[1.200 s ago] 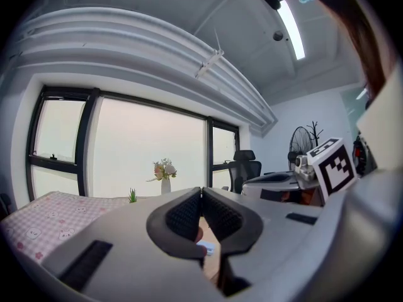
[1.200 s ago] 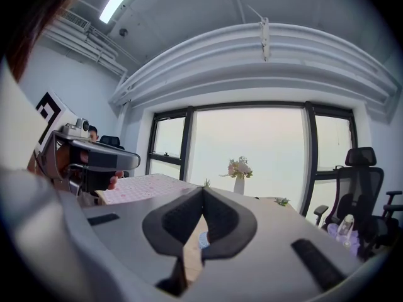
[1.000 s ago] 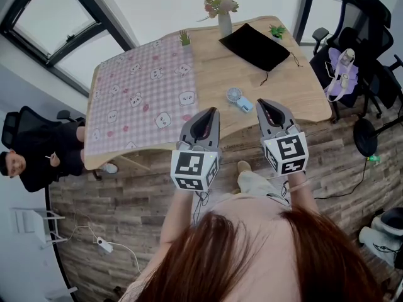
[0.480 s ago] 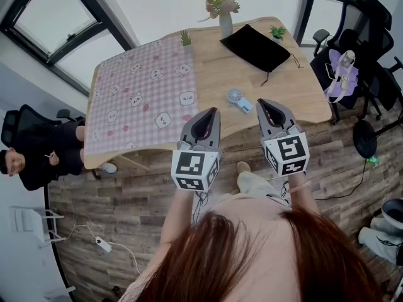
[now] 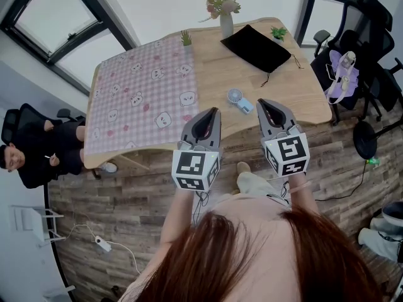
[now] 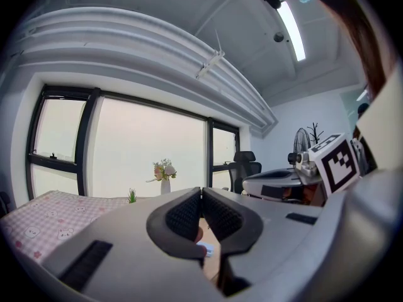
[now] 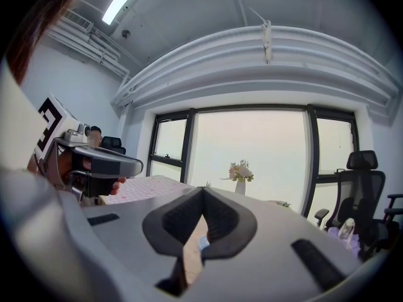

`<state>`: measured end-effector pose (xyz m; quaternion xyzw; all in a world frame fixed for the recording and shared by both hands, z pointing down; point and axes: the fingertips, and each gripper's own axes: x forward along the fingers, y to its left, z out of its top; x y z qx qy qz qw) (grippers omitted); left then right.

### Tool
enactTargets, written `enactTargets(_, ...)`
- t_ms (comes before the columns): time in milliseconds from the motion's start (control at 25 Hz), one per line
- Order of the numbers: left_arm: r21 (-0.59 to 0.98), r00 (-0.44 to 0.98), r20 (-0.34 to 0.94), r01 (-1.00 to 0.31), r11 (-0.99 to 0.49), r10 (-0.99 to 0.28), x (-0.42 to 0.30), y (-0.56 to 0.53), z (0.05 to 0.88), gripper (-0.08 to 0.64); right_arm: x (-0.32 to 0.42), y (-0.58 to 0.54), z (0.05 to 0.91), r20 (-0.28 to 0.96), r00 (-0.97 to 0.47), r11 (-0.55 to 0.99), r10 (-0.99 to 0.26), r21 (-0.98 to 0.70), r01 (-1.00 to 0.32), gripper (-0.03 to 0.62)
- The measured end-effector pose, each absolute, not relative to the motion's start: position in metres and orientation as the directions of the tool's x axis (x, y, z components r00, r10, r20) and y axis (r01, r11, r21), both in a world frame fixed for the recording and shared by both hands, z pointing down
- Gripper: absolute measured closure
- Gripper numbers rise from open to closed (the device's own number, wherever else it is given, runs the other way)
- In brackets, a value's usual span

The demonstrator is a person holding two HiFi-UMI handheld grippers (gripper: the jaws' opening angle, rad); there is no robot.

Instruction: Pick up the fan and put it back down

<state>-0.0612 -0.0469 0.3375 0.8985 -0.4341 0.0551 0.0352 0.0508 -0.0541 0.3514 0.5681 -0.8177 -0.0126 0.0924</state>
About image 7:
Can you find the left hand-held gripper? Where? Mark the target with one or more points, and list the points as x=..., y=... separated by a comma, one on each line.
x=22, y=127

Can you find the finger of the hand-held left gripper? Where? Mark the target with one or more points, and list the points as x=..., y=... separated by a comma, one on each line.
x=126, y=167

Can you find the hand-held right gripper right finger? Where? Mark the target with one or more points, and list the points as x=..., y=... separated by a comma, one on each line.
x=277, y=263

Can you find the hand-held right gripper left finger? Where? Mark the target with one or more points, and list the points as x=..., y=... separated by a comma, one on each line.
x=119, y=241

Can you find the small blue handheld fan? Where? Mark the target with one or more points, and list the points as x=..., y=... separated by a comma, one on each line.
x=203, y=243

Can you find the person's left hand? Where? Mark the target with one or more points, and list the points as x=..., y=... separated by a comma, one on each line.
x=118, y=186

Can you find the pink checked bear tablecloth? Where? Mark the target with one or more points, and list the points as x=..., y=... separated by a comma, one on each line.
x=148, y=187

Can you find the small leafy potted plant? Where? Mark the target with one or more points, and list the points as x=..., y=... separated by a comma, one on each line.
x=283, y=204

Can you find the purple bag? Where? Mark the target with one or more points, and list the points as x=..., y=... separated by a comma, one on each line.
x=333, y=231

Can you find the white vase with flowers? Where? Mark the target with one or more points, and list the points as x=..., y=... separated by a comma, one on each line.
x=240, y=184

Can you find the white ceiling pipes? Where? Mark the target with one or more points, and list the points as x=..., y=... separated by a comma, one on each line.
x=94, y=49

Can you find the black mesh office chair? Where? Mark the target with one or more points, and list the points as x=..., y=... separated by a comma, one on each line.
x=362, y=193

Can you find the white ceiling air vent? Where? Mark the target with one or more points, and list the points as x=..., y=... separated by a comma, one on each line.
x=77, y=20

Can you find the large black-framed window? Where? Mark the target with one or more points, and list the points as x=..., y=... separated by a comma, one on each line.
x=252, y=143

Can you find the round ceiling detector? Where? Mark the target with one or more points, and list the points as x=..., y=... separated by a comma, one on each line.
x=125, y=33

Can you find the ceiling light strip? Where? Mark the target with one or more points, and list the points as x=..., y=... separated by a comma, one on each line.
x=121, y=2

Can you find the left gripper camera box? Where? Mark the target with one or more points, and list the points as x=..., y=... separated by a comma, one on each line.
x=78, y=134

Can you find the large white ceiling duct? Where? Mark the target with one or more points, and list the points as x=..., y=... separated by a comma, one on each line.
x=236, y=61

